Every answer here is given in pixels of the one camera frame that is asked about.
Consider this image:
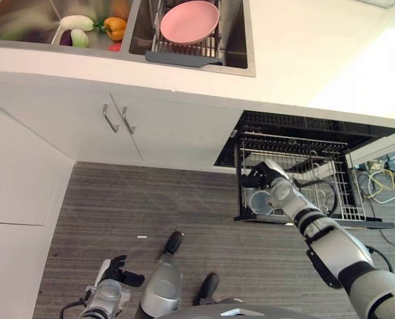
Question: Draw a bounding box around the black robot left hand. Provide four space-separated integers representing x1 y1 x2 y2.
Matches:
96 255 146 288

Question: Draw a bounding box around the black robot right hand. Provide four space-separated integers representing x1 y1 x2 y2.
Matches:
241 158 289 190

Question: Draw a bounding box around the black dishwasher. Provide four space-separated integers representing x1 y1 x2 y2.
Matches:
213 110 395 231

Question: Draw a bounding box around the clear plastic bowl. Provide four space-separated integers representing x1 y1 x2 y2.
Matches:
248 189 275 215

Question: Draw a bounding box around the silver robot left leg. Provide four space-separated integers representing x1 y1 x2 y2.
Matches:
139 251 184 319

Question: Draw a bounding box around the dark robot left foot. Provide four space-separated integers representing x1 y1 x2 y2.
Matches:
156 231 185 263

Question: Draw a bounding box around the dark robot foot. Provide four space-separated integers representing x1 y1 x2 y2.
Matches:
193 272 220 306
156 231 185 263

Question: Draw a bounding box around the dark robot right foot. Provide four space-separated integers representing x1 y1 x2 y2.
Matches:
193 272 220 306

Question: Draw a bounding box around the white cabinet door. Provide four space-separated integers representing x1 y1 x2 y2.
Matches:
0 79 145 161
110 92 244 171

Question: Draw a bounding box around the white side cabinet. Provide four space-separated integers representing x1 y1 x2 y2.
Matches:
0 95 76 319

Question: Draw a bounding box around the grey robot torso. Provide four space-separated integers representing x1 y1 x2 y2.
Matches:
183 297 284 319

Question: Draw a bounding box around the stainless steel double sink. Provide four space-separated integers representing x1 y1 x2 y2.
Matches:
0 0 256 78

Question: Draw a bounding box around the metal sink drying rack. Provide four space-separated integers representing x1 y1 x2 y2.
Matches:
145 0 225 70

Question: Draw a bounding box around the pink plate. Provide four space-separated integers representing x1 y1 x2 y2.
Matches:
159 0 220 45

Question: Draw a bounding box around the orange toy bell pepper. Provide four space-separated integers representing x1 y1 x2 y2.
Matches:
103 17 128 42

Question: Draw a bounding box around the purple and white toy eggplant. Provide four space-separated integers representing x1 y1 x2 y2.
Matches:
58 28 90 49

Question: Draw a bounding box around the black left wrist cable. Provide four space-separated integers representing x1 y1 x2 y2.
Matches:
58 298 89 319

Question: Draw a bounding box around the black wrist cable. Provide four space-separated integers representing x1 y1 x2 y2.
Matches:
58 298 89 319
291 178 338 215

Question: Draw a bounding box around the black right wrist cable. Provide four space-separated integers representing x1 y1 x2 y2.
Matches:
291 178 338 215

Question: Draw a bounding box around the wire dishwasher rack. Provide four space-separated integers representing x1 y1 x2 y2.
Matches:
239 130 367 222

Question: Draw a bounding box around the yellow floor cable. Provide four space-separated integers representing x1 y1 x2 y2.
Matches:
367 167 395 204

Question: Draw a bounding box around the black floor cable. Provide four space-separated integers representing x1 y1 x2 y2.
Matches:
355 171 395 266

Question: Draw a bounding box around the black right elbow cable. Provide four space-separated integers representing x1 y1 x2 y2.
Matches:
364 245 394 273

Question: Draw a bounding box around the metal cabinet handle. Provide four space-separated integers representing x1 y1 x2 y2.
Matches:
121 106 137 135
102 103 119 134

